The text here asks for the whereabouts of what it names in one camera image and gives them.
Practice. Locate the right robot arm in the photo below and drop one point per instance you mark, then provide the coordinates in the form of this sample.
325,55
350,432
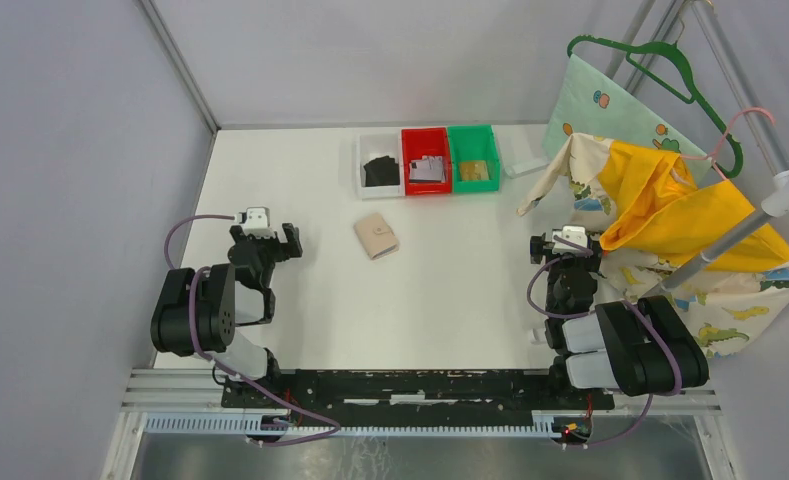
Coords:
635,347

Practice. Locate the metal rack pole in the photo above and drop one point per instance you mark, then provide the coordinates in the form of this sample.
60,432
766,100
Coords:
775,205

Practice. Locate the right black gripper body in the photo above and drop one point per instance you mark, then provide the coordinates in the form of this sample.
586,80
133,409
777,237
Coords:
590,263

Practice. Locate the red plastic bin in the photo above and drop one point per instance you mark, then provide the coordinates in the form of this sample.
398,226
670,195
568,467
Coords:
418,143

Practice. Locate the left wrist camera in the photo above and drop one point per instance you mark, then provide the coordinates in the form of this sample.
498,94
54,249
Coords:
255,222

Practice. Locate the black cards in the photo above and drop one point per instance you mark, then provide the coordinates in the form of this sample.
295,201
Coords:
381,171

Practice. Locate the gold card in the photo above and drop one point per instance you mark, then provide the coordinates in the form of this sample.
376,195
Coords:
474,171

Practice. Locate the white plastic bin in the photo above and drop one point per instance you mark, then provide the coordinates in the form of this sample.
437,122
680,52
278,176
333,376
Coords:
369,146

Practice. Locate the green clothes hanger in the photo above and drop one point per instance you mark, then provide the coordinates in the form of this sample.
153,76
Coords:
676,57

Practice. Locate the green patterned cloth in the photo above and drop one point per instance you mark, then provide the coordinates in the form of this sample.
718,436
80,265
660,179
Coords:
590,102

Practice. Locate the dinosaur print cloth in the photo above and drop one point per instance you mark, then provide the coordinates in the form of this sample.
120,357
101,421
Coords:
726,307

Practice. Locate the green plastic bin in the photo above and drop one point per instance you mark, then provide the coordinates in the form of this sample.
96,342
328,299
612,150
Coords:
474,142

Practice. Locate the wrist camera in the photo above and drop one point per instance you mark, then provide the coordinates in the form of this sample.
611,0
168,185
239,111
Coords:
570,238
255,222

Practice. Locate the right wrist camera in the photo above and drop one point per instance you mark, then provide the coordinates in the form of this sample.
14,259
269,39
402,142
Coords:
570,238

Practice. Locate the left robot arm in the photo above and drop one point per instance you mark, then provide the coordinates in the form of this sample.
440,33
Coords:
195,312

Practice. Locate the clear plastic box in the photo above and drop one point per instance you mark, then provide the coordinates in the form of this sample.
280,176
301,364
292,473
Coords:
520,151

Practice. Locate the beige card holder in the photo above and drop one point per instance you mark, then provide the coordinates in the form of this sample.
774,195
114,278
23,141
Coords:
376,236

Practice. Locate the white cards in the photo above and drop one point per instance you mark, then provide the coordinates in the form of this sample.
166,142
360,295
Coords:
427,169

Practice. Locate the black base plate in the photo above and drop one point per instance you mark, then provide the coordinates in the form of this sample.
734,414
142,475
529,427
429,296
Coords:
413,398

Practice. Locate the yellow cloth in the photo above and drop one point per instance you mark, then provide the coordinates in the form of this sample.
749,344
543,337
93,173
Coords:
659,208

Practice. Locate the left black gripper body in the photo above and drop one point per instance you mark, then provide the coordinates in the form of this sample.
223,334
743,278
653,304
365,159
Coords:
271,250

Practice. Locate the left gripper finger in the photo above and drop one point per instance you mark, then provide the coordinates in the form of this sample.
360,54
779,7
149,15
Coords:
237,233
291,248

